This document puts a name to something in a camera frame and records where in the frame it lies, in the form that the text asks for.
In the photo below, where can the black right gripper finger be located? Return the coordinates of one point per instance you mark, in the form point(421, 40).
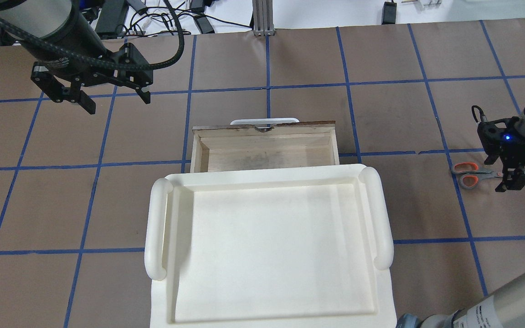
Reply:
point(513, 179)

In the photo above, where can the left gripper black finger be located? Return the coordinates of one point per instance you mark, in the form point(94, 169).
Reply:
point(77, 96)
point(140, 84)

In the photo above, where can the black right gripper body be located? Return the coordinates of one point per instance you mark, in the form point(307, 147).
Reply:
point(516, 157)

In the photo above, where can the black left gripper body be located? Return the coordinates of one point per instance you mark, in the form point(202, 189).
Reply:
point(70, 68)

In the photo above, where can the grey orange handled scissors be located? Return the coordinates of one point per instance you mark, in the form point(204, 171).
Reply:
point(470, 174)

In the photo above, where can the wooden drawer with white handle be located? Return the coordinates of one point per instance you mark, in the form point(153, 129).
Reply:
point(272, 143)

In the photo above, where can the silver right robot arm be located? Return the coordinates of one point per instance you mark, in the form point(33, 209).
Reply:
point(503, 308)

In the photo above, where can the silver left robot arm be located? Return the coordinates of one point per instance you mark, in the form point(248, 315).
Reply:
point(58, 22)

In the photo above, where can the black power adapter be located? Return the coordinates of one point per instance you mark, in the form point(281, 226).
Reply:
point(388, 13)

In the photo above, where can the white plastic tray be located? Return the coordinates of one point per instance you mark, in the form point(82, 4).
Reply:
point(307, 247)

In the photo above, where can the aluminium frame post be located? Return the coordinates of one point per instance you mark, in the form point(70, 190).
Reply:
point(262, 18)

